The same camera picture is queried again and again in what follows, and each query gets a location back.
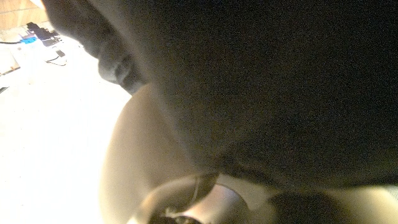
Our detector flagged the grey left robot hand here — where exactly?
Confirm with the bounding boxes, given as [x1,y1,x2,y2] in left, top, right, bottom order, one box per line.
[98,83,398,224]

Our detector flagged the black shorts with drawstring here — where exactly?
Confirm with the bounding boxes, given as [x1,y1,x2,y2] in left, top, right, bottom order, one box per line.
[42,0,398,191]

